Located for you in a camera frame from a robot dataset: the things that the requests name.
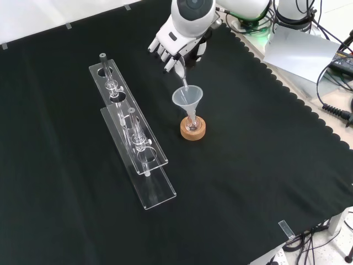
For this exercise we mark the black tripod leg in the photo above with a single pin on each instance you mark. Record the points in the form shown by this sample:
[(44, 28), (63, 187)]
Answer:
[(348, 248)]

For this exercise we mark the clear tape strip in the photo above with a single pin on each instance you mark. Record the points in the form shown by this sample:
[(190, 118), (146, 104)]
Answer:
[(286, 229)]

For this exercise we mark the black bench cloth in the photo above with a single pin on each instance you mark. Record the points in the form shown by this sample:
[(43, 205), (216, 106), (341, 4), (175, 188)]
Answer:
[(248, 165)]

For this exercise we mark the grey tape piece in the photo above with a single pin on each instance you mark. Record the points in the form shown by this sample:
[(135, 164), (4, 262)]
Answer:
[(68, 26), (4, 46), (127, 7)]

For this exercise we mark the clear acrylic funnel stand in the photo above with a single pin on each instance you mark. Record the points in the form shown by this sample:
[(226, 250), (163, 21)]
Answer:
[(129, 129)]

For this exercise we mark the glass round-bottom flask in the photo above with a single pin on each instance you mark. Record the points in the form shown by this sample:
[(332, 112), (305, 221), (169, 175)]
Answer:
[(192, 124)]

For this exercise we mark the clear plastic funnel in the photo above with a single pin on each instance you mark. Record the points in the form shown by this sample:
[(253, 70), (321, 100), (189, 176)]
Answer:
[(187, 96)]

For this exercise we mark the pale grey board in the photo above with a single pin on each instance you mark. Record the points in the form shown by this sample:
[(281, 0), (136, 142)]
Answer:
[(300, 52)]

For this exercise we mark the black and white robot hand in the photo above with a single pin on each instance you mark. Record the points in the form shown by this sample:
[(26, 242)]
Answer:
[(171, 41)]

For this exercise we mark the white power strip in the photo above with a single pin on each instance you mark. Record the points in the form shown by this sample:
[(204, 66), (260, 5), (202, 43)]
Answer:
[(277, 258)]

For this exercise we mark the black power adapter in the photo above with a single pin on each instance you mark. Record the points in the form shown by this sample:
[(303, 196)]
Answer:
[(342, 62)]

